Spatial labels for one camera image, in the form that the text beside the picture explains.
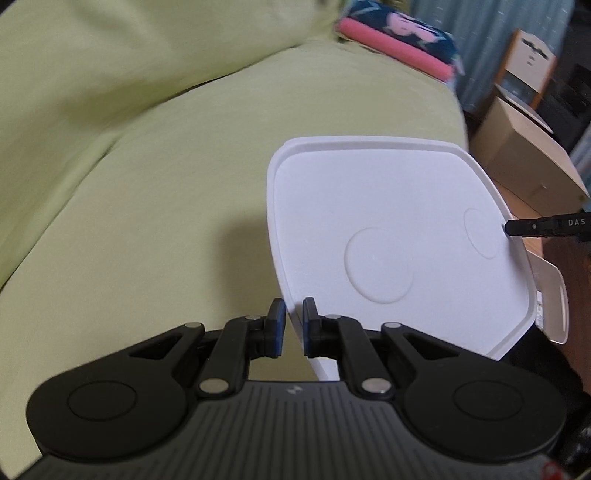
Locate blue grey curtain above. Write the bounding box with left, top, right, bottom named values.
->
left=411, top=0, right=576, bottom=112

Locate pink cushion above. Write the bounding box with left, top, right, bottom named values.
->
left=335, top=17, right=454, bottom=82

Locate white plastic bin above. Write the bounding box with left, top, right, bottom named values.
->
left=528, top=251, right=570, bottom=345

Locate beige cabinet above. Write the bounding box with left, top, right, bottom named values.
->
left=470, top=98, right=590, bottom=216

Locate white plastic lid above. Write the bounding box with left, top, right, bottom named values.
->
left=266, top=136, right=536, bottom=360

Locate green sofa cover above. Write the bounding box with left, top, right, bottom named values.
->
left=1, top=1, right=467, bottom=477

